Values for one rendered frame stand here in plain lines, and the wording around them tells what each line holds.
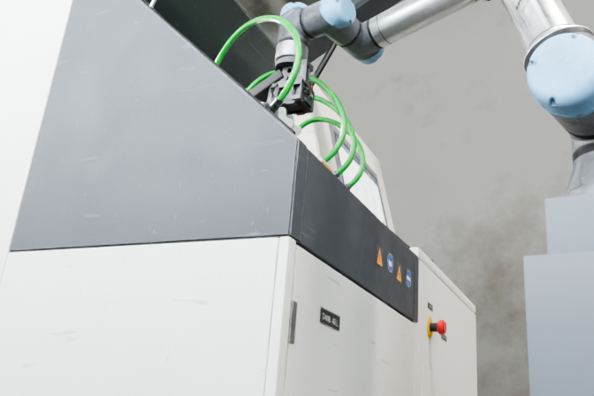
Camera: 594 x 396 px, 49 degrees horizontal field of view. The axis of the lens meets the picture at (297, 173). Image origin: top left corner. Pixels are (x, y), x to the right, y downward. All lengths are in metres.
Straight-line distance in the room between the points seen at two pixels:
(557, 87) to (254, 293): 0.55
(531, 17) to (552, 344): 0.52
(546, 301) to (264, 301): 0.41
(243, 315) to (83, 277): 0.33
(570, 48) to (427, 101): 2.77
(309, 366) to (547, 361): 0.34
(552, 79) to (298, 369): 0.58
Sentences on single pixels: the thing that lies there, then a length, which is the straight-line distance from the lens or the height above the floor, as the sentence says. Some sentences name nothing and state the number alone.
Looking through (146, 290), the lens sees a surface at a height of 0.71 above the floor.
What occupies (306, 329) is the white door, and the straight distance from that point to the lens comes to 1.02.
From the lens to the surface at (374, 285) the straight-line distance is 1.32.
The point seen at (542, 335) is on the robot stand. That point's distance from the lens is 1.03.
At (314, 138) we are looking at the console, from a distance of 1.88.
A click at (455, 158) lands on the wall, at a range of 3.60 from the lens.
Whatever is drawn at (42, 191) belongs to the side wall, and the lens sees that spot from 1.33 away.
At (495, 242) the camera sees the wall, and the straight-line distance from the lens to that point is 3.38.
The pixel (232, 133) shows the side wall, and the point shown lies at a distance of 1.10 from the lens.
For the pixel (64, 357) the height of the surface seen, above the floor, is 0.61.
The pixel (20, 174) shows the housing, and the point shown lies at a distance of 1.39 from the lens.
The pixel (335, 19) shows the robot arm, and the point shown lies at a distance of 1.50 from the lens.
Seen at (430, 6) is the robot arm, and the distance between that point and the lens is 1.51.
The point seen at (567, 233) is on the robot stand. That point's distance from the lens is 1.09.
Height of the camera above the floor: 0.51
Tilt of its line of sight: 22 degrees up
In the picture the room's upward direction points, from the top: 5 degrees clockwise
